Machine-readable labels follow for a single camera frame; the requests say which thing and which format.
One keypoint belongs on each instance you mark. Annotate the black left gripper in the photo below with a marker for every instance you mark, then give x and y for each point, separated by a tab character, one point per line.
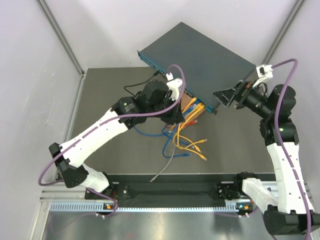
174	117

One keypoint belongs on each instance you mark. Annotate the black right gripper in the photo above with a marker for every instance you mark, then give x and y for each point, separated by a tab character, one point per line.
240	93

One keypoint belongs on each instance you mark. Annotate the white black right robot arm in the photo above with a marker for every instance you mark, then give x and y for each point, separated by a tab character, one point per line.
290	212

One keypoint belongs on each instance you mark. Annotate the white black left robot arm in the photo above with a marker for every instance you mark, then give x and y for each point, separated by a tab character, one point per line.
157	99

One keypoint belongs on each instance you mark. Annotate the wooden base board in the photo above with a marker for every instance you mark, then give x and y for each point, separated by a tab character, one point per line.
191	108

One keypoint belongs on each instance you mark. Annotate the dark blue network switch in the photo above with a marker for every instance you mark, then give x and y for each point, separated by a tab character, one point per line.
207	65

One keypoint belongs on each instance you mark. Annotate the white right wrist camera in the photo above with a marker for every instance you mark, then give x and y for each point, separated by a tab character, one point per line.
263	74

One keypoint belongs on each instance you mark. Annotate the aluminium frame rail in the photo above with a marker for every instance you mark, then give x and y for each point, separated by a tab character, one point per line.
80	199

